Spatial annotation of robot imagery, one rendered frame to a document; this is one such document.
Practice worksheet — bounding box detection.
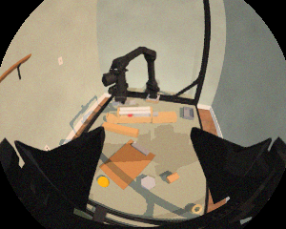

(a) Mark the orange flat board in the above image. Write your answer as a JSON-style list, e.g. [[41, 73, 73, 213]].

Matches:
[[99, 140, 154, 187]]

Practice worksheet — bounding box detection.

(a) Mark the yellow short cylinder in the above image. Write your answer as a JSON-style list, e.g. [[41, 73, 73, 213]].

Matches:
[[98, 177, 110, 187]]

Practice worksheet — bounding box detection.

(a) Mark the beige tape roll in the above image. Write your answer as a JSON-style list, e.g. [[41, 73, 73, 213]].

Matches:
[[190, 204, 202, 214]]

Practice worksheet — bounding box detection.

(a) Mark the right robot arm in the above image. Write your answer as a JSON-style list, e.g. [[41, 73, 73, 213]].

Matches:
[[102, 47, 160, 99]]

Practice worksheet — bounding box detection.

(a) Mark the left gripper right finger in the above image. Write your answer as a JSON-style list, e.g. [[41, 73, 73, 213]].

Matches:
[[190, 127, 272, 204]]

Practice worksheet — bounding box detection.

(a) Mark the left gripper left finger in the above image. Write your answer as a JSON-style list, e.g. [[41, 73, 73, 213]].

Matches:
[[14, 127, 106, 212]]

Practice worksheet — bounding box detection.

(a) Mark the tan wooden beam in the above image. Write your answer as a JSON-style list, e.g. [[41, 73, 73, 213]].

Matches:
[[102, 122, 139, 137]]

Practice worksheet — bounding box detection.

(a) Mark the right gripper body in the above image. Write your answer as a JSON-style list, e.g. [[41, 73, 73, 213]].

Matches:
[[114, 80, 129, 102]]

